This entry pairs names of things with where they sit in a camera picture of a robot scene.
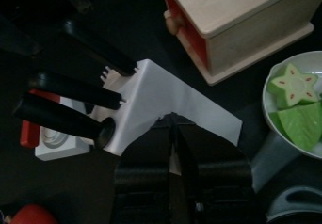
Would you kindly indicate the green star fruit slice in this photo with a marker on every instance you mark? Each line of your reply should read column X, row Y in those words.
column 293, row 86

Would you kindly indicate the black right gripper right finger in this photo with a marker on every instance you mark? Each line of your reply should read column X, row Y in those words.
column 218, row 174

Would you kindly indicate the white toy knife block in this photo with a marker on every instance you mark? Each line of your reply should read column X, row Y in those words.
column 167, row 99

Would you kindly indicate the red drawer with wooden knob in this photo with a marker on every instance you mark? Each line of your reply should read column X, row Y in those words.
column 194, row 36

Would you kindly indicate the green toy leaf slice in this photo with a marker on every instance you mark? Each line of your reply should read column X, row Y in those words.
column 302, row 124

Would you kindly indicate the light wooden drawer box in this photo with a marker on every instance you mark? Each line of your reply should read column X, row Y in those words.
column 252, row 20

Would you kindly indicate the white toy block with dial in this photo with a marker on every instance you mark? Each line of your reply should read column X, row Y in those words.
column 59, row 146

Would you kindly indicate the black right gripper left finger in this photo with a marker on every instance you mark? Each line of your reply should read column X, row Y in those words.
column 142, row 171

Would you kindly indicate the red round toy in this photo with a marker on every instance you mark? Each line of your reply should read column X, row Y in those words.
column 34, row 216

